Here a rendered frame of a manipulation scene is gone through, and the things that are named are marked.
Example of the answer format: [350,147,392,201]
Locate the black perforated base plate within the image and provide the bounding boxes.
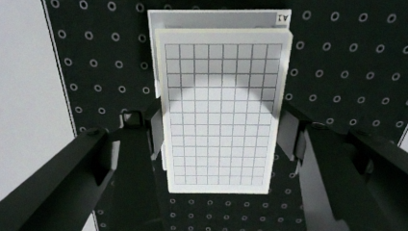
[40,0,408,231]

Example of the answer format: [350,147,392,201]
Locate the white rectangular deep-well plate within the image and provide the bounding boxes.
[155,28,293,193]

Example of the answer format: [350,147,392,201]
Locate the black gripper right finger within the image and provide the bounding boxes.
[276,99,408,231]

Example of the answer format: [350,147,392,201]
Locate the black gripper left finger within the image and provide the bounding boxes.
[0,96,165,231]

